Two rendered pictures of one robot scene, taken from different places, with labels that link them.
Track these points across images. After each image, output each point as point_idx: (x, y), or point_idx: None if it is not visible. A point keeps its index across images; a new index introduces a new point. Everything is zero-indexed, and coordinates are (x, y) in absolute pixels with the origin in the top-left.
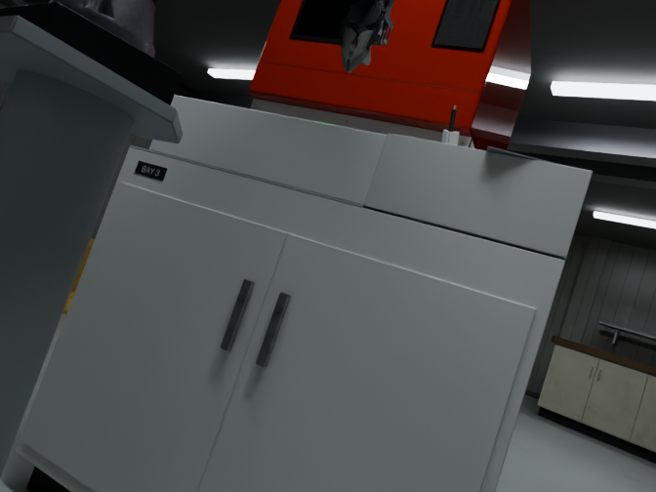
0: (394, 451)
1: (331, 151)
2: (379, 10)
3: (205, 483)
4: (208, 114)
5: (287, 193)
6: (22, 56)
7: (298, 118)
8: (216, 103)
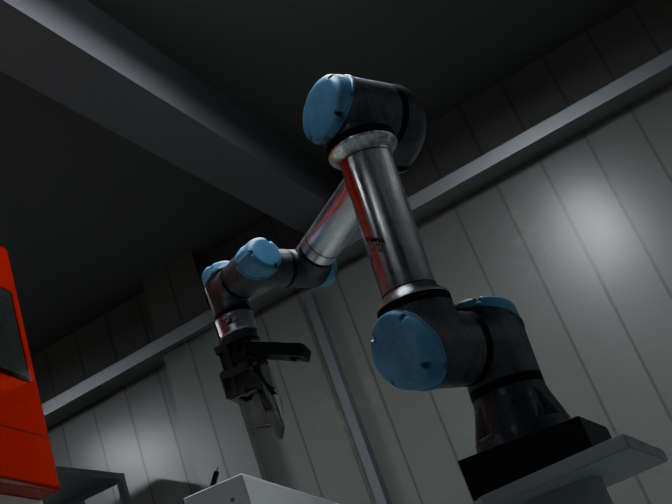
0: None
1: None
2: (272, 373)
3: None
4: (280, 502)
5: None
6: (632, 470)
7: (319, 497)
8: (277, 485)
